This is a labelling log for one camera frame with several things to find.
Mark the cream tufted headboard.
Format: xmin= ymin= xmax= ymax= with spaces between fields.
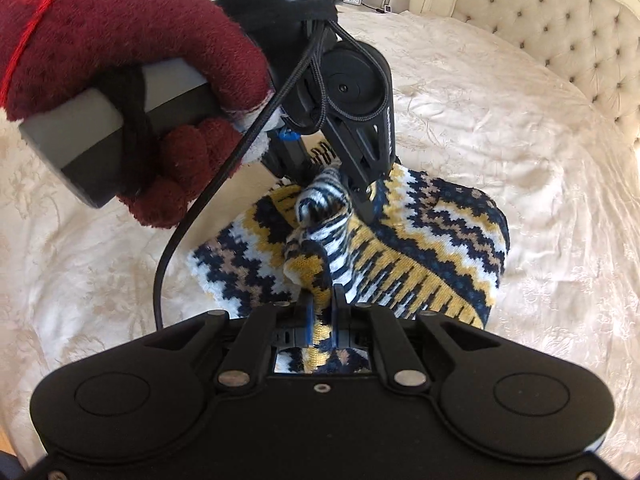
xmin=409 ymin=0 xmax=639 ymax=145

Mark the left hand red glove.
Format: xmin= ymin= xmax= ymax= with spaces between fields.
xmin=1 ymin=0 xmax=272 ymax=229

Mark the patterned knit sweater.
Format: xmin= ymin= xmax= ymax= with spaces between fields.
xmin=188 ymin=162 xmax=510 ymax=374

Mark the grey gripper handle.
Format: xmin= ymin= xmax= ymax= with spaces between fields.
xmin=18 ymin=58 xmax=221 ymax=208

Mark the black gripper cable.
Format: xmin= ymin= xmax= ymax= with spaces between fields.
xmin=152 ymin=0 xmax=392 ymax=331

